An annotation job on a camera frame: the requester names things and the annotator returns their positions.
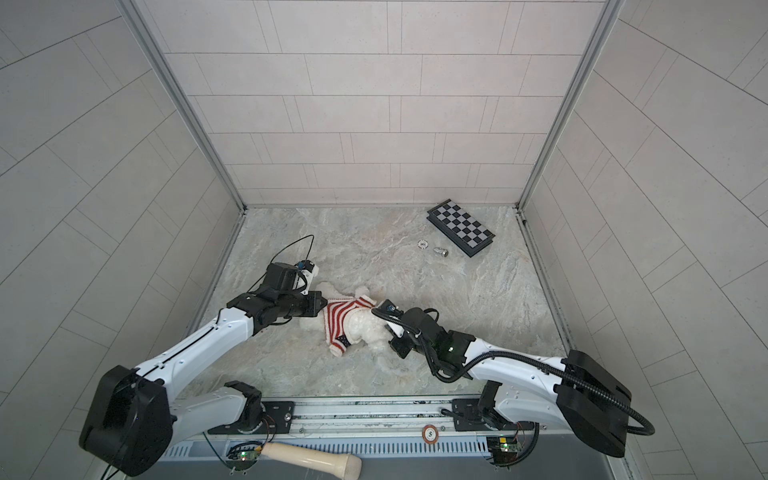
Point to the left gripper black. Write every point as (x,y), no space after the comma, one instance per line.
(314,308)

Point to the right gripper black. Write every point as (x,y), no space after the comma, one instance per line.
(395,343)

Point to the white teddy bear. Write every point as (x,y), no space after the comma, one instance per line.
(378,342)

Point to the red white striped sweater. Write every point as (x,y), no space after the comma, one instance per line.
(348,321)

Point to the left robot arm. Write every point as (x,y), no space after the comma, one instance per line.
(136,414)

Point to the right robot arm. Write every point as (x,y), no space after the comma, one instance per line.
(573,392)

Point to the black white checkerboard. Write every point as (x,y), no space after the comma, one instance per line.
(460,227)

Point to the round red white sticker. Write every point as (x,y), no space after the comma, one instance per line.
(430,434)

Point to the left green circuit board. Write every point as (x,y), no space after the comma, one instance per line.
(243,456)

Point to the green circuit board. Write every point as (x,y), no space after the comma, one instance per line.
(243,456)
(503,451)

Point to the right green circuit board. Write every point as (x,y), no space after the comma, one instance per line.
(503,451)

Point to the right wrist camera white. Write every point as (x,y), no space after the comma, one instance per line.
(393,319)

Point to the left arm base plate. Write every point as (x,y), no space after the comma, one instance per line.
(275,419)

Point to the aluminium front rail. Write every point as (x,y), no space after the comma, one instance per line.
(367,427)

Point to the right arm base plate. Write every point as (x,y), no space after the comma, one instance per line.
(468,416)

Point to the beige wooden handle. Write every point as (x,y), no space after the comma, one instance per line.
(341,466)

